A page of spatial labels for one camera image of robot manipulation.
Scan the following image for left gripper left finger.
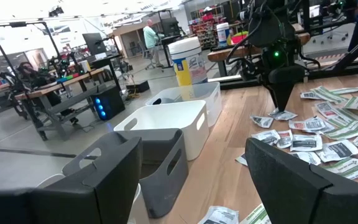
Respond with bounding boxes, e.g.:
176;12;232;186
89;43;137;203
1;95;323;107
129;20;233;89
0;136;144;224

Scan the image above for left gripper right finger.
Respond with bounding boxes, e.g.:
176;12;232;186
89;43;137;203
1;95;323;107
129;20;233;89
244;137;358;224

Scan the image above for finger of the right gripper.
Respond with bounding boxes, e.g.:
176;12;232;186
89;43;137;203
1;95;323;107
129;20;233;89
265;83;282;112
279;83;296;112

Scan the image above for white alcohol wipe packet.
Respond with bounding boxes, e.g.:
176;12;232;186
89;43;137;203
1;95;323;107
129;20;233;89
290;151;323;166
197;205;240;224
250;129;282;146
268;108;298;121
300;90;318;101
290;134;324;152
304;117;327;132
250;114;274;129
234;153;249;167
315;139;358;163

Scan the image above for white packet red print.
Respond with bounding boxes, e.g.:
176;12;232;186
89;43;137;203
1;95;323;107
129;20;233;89
315;101;339;119
276;129;293;149
288;119;306;131

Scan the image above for red plastic container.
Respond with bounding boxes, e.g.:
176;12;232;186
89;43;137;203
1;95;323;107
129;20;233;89
230;30;249;45

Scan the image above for wooden station table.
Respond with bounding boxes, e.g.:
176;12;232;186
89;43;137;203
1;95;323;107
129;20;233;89
207;22;311;78

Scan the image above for disinfecting wipes canister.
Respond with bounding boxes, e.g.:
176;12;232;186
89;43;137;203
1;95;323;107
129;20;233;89
216;22;231;47
167;36;209;87

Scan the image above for red parts shelf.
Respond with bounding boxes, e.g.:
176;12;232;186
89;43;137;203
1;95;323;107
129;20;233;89
190;11;221;50

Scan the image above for clear plastic bin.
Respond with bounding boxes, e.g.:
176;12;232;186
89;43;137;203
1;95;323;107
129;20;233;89
145;81;223;128

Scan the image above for dark grey plastic bin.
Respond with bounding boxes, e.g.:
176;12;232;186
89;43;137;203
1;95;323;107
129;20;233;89
62;128;190;218

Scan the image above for black computer tower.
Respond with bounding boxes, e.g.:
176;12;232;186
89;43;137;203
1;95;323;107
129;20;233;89
91;85;126;121

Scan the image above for black standing desk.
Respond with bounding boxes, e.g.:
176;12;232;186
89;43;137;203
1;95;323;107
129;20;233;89
157;9;186;70

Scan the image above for white plastic bin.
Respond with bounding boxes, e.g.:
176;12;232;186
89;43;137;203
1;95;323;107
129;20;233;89
113;100;210;162

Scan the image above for wooden workbench grey legs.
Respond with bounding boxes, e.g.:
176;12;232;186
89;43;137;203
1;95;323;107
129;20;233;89
0;67;111;141

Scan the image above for grey office chair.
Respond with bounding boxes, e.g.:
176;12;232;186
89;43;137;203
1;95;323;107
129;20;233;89
137;39;157;71

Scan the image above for black floor box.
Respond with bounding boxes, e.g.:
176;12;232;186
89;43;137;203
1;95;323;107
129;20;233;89
126;80;151;95

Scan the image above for black computer monitor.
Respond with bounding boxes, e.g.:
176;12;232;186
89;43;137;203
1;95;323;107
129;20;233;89
82;32;108;57

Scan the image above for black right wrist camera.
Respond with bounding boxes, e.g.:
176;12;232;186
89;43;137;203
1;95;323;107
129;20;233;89
267;64;306;85

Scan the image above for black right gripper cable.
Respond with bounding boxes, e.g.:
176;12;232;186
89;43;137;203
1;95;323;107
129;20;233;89
225;12;262;68

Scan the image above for yellow floor cable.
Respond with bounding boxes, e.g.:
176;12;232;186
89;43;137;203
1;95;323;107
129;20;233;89
125;72;141;101

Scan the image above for black ceiling camera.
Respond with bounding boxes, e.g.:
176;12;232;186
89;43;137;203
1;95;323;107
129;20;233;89
48;5;65;18

